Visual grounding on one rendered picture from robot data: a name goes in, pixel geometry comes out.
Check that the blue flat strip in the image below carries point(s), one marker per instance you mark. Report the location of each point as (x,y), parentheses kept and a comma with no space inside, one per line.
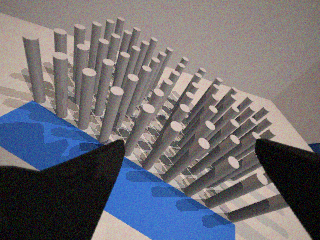
(139,198)

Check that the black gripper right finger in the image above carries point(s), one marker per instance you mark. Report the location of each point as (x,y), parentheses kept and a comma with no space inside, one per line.
(295,173)

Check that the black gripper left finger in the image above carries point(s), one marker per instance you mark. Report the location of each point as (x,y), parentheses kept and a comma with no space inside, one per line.
(62,202)

